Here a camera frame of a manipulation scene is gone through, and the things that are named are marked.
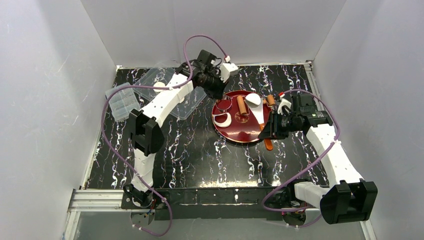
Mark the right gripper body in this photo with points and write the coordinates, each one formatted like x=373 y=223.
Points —
x=274 y=124

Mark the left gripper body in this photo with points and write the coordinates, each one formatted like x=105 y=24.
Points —
x=215 y=87

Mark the metal spatula wooden handle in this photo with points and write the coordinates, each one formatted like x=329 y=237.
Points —
x=259 y=116

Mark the wooden double-ended rolling pin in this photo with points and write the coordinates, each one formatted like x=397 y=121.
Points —
x=244 y=109

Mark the metal ring cutter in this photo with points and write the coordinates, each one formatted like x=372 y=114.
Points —
x=224 y=104

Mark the red round tray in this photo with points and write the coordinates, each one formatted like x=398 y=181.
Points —
x=243 y=129

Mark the clear plastic tray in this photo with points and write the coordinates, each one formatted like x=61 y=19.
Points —
x=187 y=104

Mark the white dough piece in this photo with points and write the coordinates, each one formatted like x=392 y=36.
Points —
x=222 y=120

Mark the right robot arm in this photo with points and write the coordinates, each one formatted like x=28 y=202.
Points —
x=348 y=197

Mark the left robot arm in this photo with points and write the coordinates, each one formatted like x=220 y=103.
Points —
x=145 y=130

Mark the clear plastic compartment box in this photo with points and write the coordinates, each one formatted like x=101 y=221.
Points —
x=122 y=103

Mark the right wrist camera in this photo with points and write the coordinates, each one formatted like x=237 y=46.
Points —
x=284 y=106

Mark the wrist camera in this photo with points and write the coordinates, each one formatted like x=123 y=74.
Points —
x=284 y=106
x=227 y=69

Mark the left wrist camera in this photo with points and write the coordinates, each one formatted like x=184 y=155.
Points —
x=227 y=69

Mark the aluminium frame rail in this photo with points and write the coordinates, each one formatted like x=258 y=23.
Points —
x=198 y=214

